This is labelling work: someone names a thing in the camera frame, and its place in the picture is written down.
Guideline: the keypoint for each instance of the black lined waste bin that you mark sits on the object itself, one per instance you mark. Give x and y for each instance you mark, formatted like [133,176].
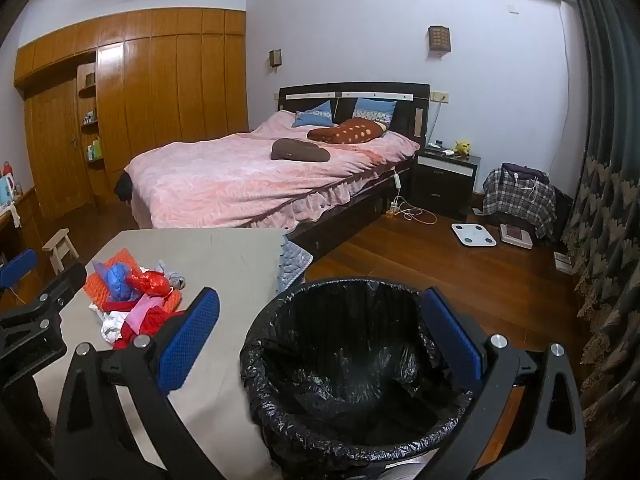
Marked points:
[340,350]

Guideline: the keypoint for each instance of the wall socket panel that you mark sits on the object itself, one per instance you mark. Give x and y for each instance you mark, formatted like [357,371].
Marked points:
[440,95]

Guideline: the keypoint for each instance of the small wall lamp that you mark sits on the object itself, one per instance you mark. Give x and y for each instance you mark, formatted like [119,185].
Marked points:
[275,58]

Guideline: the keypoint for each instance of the yellow plush toy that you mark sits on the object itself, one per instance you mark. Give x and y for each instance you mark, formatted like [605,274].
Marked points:
[462,147]

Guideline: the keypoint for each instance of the dark green patterned curtain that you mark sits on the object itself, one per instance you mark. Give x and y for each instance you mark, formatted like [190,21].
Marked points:
[610,160]

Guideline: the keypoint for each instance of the blue quilted cloth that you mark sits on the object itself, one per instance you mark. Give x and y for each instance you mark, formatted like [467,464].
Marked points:
[292,265]

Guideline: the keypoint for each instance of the white scale with red centre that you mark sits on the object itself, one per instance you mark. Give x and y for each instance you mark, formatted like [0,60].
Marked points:
[515,235]

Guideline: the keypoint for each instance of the red shiny wrapper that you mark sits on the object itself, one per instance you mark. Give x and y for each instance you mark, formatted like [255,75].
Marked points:
[152,282]

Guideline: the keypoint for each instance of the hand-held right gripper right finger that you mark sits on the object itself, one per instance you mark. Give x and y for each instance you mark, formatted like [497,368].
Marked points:
[450,335]

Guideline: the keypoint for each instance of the dark wooden bed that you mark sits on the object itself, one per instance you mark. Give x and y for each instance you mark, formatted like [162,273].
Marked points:
[350,210]

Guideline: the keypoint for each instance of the grey cloth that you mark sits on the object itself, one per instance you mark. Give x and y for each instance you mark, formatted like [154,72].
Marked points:
[175,280]

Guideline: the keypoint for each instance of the blue white box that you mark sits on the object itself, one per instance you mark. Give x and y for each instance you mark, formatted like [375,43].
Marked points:
[6,190]

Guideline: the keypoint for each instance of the black bag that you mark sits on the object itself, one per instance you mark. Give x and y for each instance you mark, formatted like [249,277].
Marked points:
[564,210]

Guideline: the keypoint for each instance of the dark jacket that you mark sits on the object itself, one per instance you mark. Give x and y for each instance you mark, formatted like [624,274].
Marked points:
[520,170]

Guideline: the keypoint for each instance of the green bottle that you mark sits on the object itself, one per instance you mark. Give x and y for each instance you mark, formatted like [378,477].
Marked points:
[96,148]

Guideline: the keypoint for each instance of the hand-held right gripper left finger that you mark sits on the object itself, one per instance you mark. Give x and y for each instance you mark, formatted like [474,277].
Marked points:
[192,335]

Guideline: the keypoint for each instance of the pink blanket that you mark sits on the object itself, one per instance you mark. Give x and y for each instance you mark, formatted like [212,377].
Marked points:
[225,175]

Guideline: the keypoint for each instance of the white paper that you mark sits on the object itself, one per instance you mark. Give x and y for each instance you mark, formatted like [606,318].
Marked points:
[563,261]

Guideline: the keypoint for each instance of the white bed remote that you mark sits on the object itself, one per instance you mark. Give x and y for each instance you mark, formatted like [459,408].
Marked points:
[397,180]

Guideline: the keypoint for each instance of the white bathroom scale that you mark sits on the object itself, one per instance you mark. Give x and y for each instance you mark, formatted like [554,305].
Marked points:
[474,233]

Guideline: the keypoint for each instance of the brown cushion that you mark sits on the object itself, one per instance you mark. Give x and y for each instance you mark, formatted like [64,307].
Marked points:
[300,150]

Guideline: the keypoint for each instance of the brown dotted pillow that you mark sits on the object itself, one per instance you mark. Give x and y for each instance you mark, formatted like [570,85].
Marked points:
[350,131]

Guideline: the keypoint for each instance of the wooden desk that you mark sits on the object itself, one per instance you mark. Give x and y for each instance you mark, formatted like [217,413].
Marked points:
[22,220]

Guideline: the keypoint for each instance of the large wall lamp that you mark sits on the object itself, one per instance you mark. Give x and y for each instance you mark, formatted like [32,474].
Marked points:
[439,40]

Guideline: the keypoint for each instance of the pink paper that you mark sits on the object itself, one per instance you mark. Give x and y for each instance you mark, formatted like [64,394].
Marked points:
[142,310]

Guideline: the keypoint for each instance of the blue plastic bag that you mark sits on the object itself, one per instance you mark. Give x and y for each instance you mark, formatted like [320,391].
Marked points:
[117,280]

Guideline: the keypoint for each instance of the black cloth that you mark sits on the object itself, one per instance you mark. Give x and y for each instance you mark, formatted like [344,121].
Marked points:
[122,187]

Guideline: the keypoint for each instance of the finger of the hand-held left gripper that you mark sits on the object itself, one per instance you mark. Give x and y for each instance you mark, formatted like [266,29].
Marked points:
[62,282]
[17,266]

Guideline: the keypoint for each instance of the white tissue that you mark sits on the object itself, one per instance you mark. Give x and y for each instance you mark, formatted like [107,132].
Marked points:
[112,327]

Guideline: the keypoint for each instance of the orange foam net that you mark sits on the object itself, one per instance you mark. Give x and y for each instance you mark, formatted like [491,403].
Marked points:
[95,285]
[172,304]

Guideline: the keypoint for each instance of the power strip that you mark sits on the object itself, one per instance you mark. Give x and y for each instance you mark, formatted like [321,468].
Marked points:
[394,209]

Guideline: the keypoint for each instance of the wooden wardrobe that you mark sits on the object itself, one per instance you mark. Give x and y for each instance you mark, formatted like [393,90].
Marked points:
[150,85]

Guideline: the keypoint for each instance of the blue striped pillow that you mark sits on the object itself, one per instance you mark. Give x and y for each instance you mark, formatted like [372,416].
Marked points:
[372,107]

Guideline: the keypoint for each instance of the dark nightstand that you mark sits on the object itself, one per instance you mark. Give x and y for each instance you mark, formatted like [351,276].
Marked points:
[442,185]

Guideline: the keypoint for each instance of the plaid cloth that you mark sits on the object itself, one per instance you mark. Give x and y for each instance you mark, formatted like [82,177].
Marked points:
[515,200]

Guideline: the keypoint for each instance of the small wooden stool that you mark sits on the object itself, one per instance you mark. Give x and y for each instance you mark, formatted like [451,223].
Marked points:
[56,236]

